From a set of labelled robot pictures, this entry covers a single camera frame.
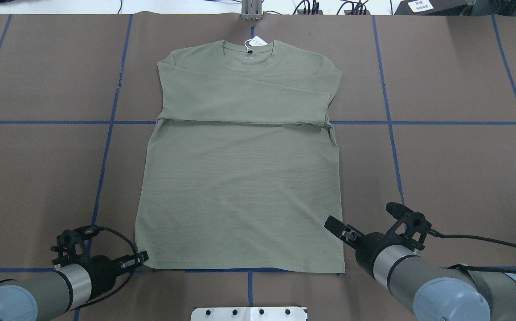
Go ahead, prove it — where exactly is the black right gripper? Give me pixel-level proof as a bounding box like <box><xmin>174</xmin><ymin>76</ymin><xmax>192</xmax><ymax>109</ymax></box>
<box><xmin>324</xmin><ymin>215</ymin><xmax>394</xmax><ymax>277</ymax></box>

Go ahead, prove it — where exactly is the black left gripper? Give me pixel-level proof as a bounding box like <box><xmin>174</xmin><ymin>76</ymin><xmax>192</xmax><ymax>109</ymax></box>
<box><xmin>90</xmin><ymin>251</ymin><xmax>149</xmax><ymax>290</ymax></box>

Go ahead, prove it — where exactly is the olive green long-sleeve shirt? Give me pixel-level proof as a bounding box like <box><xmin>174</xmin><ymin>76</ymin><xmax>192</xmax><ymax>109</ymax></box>
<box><xmin>135</xmin><ymin>41</ymin><xmax>346</xmax><ymax>274</ymax></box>

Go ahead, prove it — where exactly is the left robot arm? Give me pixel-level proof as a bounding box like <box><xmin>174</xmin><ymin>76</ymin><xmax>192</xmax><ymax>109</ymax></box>
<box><xmin>0</xmin><ymin>251</ymin><xmax>149</xmax><ymax>321</ymax></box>

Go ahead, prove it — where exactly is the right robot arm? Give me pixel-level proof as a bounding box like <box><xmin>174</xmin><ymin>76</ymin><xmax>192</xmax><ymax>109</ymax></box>
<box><xmin>324</xmin><ymin>213</ymin><xmax>516</xmax><ymax>321</ymax></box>

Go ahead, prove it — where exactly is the brown table mat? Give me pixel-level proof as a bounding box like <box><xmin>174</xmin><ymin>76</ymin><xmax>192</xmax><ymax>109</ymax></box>
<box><xmin>0</xmin><ymin>12</ymin><xmax>516</xmax><ymax>321</ymax></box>

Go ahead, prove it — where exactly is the white shirt price tag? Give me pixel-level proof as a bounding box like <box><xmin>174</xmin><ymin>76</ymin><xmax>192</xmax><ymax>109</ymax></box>
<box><xmin>244</xmin><ymin>35</ymin><xmax>268</xmax><ymax>53</ymax></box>

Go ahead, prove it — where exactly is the grey orange usb hub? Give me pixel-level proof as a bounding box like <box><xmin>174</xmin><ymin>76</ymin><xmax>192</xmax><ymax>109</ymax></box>
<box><xmin>292</xmin><ymin>0</ymin><xmax>323</xmax><ymax>16</ymax></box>
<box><xmin>336</xmin><ymin>0</ymin><xmax>370</xmax><ymax>16</ymax></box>

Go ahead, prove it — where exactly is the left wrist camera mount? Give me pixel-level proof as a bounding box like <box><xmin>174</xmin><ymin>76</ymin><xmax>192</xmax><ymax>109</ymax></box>
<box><xmin>50</xmin><ymin>225</ymin><xmax>100</xmax><ymax>268</ymax></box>

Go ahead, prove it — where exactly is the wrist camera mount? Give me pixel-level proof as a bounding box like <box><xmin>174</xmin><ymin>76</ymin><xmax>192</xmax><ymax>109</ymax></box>
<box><xmin>50</xmin><ymin>225</ymin><xmax>100</xmax><ymax>268</ymax></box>
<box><xmin>385</xmin><ymin>202</ymin><xmax>441</xmax><ymax>251</ymax></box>

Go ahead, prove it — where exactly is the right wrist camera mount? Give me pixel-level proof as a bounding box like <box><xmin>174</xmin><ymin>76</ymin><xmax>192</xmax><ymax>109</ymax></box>
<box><xmin>385</xmin><ymin>202</ymin><xmax>441</xmax><ymax>251</ymax></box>

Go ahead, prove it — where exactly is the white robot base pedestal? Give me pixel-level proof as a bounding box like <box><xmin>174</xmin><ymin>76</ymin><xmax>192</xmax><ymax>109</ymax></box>
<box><xmin>190</xmin><ymin>306</ymin><xmax>309</xmax><ymax>321</ymax></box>

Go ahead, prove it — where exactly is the aluminium frame post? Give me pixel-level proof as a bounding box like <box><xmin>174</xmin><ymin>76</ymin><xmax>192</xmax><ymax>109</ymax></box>
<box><xmin>240</xmin><ymin>0</ymin><xmax>263</xmax><ymax>21</ymax></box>

